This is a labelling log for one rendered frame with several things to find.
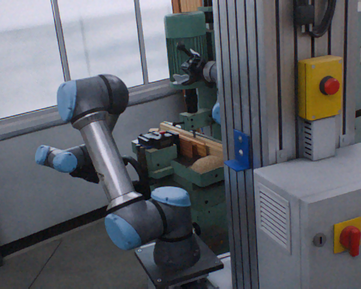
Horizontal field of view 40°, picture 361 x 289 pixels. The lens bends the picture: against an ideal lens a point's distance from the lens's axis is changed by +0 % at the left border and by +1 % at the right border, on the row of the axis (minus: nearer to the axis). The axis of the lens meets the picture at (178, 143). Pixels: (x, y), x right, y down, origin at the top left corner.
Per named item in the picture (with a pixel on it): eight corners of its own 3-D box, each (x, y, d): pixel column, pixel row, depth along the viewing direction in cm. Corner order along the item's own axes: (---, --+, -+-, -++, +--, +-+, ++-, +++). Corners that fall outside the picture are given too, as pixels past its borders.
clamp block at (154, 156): (136, 163, 228) (134, 144, 225) (162, 155, 234) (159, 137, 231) (153, 172, 216) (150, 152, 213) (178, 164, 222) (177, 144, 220)
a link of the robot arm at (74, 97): (172, 232, 146) (102, 67, 154) (128, 251, 138) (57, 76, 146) (155, 239, 156) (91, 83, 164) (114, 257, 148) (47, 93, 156)
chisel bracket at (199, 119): (180, 131, 229) (178, 113, 226) (205, 124, 236) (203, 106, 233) (189, 135, 223) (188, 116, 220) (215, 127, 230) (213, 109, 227)
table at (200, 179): (115, 157, 247) (113, 146, 245) (167, 141, 262) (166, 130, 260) (183, 194, 198) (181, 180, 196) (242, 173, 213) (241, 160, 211)
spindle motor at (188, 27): (162, 87, 225) (155, 15, 214) (194, 79, 233) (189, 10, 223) (184, 92, 210) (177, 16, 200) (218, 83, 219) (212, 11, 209)
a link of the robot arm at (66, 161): (84, 147, 183) (71, 144, 192) (55, 156, 177) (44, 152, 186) (88, 167, 185) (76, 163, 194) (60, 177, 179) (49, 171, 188)
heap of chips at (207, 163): (188, 167, 209) (188, 158, 208) (215, 158, 216) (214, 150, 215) (201, 173, 202) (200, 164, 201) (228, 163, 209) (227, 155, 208)
